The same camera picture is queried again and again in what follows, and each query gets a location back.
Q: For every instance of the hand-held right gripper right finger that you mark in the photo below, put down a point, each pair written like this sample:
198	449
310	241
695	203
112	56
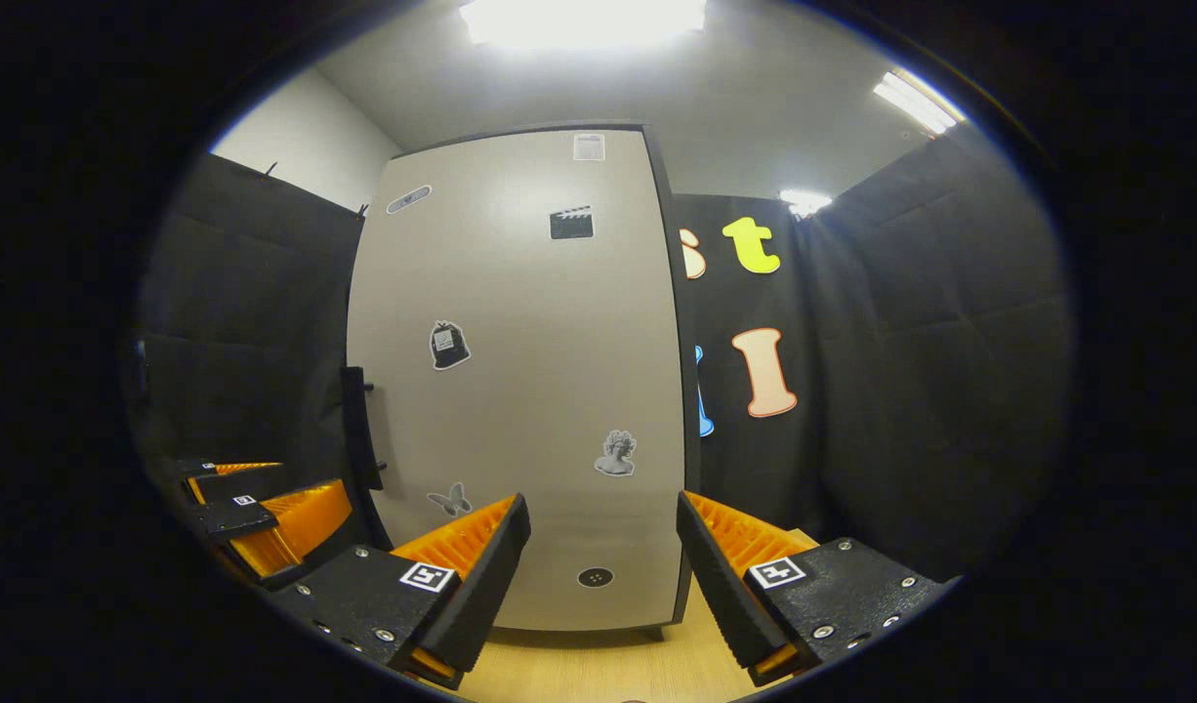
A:
721	586

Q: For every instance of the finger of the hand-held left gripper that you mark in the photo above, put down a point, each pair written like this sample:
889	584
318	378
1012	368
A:
242	483
223	519

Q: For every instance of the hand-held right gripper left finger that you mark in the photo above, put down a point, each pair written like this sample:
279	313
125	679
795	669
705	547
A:
486	586

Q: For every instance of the grey cabinet door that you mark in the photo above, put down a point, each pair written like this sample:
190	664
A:
520	391

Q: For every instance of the black backdrop cloth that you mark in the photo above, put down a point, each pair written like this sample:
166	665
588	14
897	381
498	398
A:
950	391

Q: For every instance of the small ceiling light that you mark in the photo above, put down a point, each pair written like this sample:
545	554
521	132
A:
805	202

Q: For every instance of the long ceiling light strip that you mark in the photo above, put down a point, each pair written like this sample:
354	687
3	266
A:
919	103

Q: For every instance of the large ceiling light panel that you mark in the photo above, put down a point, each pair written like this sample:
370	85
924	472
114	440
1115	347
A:
584	20

